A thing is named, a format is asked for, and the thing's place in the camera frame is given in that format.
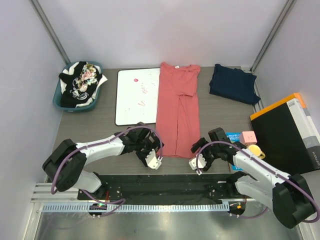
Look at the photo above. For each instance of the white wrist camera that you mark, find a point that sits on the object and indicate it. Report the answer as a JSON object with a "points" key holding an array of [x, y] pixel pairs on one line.
{"points": [[152, 161], [197, 164]]}

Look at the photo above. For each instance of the folded navy t shirt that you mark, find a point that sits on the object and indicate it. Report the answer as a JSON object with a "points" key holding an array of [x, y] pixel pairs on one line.
{"points": [[233, 84]]}

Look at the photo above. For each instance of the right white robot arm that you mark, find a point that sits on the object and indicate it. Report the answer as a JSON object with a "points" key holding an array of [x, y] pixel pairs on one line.
{"points": [[287, 196]]}

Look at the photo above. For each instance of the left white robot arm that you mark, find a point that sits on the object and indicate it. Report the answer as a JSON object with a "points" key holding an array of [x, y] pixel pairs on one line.
{"points": [[65, 166]]}

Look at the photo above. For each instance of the white board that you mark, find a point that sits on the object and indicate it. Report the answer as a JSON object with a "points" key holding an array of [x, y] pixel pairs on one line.
{"points": [[137, 96]]}

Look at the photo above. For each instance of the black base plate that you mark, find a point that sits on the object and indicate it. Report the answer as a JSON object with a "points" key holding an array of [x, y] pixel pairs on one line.
{"points": [[168, 189]]}

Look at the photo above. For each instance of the left aluminium corner post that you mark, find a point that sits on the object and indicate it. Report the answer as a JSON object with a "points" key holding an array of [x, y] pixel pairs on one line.
{"points": [[50, 30]]}

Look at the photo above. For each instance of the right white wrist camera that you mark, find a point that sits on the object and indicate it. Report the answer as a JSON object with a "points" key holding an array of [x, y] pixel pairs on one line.
{"points": [[197, 164]]}

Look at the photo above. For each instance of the black floral t shirt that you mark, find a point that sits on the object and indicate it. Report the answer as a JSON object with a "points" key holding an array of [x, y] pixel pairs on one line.
{"points": [[80, 84]]}

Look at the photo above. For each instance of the red t shirt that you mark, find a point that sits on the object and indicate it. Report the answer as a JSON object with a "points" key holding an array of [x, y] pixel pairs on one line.
{"points": [[178, 118]]}

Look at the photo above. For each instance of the black orange box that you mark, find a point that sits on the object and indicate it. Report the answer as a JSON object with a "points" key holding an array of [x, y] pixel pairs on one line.
{"points": [[287, 135]]}

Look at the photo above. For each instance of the blue illustrated book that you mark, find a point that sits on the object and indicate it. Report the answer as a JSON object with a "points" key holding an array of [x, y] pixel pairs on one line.
{"points": [[234, 137]]}

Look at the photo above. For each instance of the pink power adapter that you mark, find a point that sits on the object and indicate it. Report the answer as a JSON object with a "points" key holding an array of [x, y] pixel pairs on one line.
{"points": [[248, 138]]}

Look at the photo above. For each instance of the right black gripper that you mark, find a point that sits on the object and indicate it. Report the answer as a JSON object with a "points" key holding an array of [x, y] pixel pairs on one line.
{"points": [[200, 143]]}

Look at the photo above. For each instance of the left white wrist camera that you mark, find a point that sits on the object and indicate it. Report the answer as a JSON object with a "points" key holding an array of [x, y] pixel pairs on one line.
{"points": [[152, 161]]}

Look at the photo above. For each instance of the yellow cup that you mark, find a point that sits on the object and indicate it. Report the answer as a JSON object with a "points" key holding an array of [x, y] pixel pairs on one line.
{"points": [[256, 150]]}

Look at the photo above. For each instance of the right aluminium corner post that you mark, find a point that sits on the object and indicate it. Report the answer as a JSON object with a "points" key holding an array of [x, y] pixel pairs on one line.
{"points": [[285, 11]]}

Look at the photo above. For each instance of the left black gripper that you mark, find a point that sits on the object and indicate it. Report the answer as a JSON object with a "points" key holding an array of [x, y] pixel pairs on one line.
{"points": [[155, 145]]}

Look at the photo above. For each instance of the aluminium frame rail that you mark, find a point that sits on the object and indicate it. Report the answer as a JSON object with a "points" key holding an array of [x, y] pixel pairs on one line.
{"points": [[68, 202]]}

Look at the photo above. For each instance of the aluminium corner post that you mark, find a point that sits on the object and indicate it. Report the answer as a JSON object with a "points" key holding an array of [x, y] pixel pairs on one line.
{"points": [[285, 11], [50, 30]]}

